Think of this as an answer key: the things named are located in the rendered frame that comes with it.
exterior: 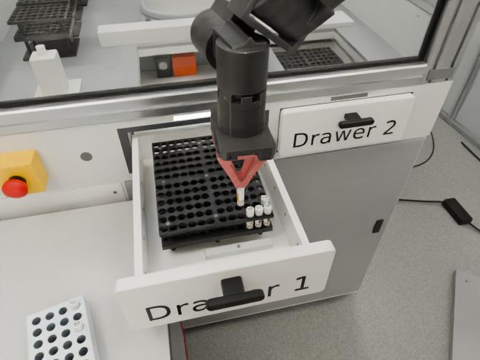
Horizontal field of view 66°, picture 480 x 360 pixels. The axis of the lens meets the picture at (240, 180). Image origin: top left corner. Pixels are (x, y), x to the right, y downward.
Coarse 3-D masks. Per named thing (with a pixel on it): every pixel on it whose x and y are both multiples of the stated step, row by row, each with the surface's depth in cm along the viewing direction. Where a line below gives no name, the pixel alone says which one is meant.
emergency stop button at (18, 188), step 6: (12, 180) 64; (18, 180) 64; (6, 186) 63; (12, 186) 63; (18, 186) 64; (24, 186) 64; (6, 192) 64; (12, 192) 64; (18, 192) 64; (24, 192) 65; (18, 198) 65
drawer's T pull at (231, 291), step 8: (224, 280) 48; (232, 280) 48; (240, 280) 48; (224, 288) 47; (232, 288) 47; (240, 288) 47; (224, 296) 46; (232, 296) 46; (240, 296) 46; (248, 296) 46; (256, 296) 46; (264, 296) 47; (208, 304) 45; (216, 304) 45; (224, 304) 46; (232, 304) 46; (240, 304) 46
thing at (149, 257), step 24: (144, 144) 74; (144, 168) 74; (264, 168) 70; (144, 192) 69; (144, 216) 63; (288, 216) 59; (144, 240) 58; (240, 240) 62; (288, 240) 61; (144, 264) 53; (168, 264) 58; (192, 264) 58
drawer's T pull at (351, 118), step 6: (348, 114) 75; (354, 114) 75; (348, 120) 73; (354, 120) 73; (360, 120) 73; (366, 120) 73; (372, 120) 74; (342, 126) 73; (348, 126) 73; (354, 126) 74
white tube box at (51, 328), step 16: (64, 304) 57; (80, 304) 57; (32, 320) 56; (48, 320) 56; (64, 320) 56; (80, 320) 56; (32, 336) 54; (48, 336) 54; (64, 336) 55; (80, 336) 54; (32, 352) 52; (48, 352) 52; (64, 352) 52; (80, 352) 53; (96, 352) 54
